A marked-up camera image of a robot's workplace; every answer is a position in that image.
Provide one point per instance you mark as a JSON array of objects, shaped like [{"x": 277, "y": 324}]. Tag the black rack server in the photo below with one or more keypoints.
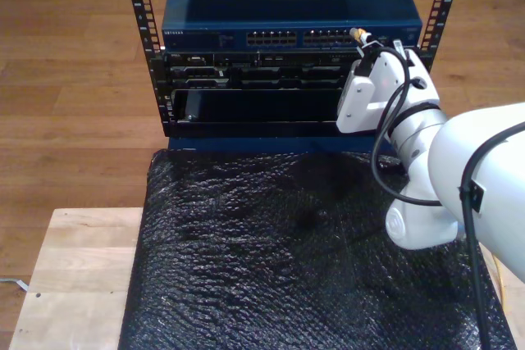
[{"x": 287, "y": 64}]

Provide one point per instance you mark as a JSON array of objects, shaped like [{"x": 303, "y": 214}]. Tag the black textured mat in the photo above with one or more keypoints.
[{"x": 246, "y": 264}]

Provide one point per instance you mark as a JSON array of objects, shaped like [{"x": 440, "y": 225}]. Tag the grey flat strip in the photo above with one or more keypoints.
[{"x": 14, "y": 283}]

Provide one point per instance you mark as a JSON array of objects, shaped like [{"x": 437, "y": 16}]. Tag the blue metal base plate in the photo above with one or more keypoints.
[{"x": 246, "y": 144}]

